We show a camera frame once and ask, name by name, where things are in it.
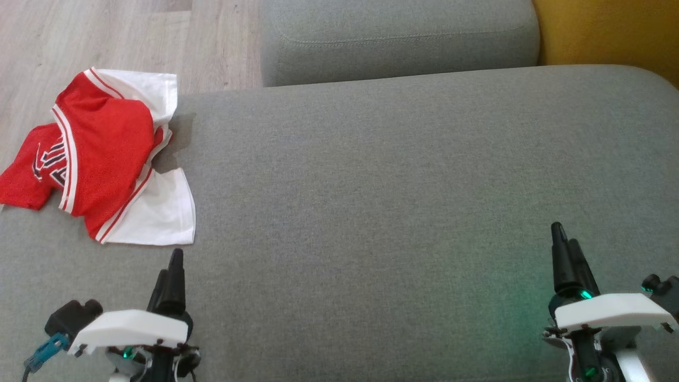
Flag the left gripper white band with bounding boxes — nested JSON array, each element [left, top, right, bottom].
[[68, 248, 202, 382]]

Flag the grey sofa seat cushion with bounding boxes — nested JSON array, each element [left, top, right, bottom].
[[0, 64, 679, 382]]

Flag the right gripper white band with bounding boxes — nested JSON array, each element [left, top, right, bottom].
[[542, 222, 678, 382]]

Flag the red shirt with white sleeves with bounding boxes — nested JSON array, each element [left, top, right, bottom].
[[0, 68, 197, 246]]

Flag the yellow sofa cushion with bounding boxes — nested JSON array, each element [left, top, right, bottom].
[[532, 0, 679, 90]]

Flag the red shorts with white trim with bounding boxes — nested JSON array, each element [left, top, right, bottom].
[[51, 72, 166, 237]]

